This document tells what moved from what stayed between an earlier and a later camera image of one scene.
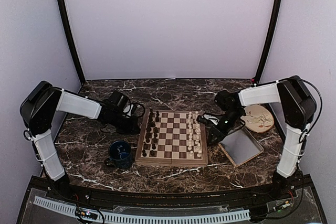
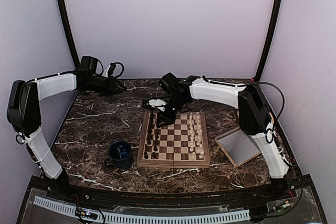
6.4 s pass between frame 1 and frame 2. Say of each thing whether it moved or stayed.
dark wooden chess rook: stayed
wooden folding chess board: stayed
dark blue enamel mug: stayed
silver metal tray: stayed
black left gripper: moved
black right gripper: moved
